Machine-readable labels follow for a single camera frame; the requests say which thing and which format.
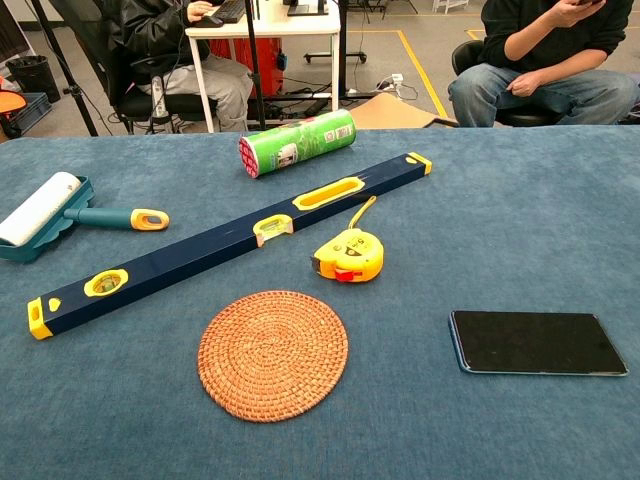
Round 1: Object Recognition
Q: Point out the blue pen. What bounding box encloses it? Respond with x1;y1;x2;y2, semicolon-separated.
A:
448;309;630;377

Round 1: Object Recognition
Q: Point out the yellow tape measure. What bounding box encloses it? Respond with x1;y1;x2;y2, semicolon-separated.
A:
309;195;386;284

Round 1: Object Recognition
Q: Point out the green cylindrical can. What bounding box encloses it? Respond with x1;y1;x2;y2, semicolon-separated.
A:
237;108;358;180

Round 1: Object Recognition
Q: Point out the navy and yellow spirit level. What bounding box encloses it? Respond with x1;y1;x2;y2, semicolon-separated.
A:
27;152;434;341

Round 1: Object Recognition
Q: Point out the round woven rattan coaster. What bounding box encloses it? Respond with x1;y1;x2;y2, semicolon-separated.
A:
197;290;350;424

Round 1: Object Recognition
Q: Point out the brown cardboard sheet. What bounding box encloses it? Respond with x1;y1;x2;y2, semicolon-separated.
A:
349;93;459;130

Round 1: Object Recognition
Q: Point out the blue table cloth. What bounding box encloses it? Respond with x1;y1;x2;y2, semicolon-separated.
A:
0;124;640;480

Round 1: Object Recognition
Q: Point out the black wheeled stand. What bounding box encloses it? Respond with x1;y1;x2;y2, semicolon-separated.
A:
303;0;369;65

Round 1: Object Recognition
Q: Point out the black tripod stand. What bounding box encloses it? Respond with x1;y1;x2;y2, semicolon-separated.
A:
243;0;267;131
29;0;100;137

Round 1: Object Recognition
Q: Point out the red cabinet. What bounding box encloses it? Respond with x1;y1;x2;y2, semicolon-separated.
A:
208;37;285;99

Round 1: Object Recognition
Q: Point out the black office chair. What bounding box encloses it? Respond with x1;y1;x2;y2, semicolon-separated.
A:
47;0;221;136

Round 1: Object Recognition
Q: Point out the white desk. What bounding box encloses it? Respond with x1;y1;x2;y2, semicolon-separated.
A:
184;0;342;134

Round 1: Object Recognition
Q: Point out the black monitor foot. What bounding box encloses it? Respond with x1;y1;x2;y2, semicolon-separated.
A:
287;0;329;17

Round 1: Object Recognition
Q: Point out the black stool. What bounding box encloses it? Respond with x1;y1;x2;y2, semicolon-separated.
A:
451;39;566;127

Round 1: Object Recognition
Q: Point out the black keyboard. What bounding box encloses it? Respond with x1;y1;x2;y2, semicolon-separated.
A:
212;0;247;24

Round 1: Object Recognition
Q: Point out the seated person in black jacket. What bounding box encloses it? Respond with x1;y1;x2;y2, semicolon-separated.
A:
102;0;255;134

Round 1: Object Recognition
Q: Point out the teal lint roller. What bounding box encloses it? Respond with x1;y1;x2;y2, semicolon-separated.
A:
0;171;171;264

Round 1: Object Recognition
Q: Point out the seated person in jeans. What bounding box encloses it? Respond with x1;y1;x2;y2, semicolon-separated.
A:
447;0;640;129

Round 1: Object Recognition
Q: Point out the blue plastic crate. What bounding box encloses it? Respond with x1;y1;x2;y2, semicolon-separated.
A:
9;92;54;134

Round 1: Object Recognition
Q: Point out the black trash bin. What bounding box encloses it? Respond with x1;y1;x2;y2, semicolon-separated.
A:
5;54;61;104

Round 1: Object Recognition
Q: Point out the orange round reflector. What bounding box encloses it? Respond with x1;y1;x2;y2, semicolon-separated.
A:
0;77;29;119

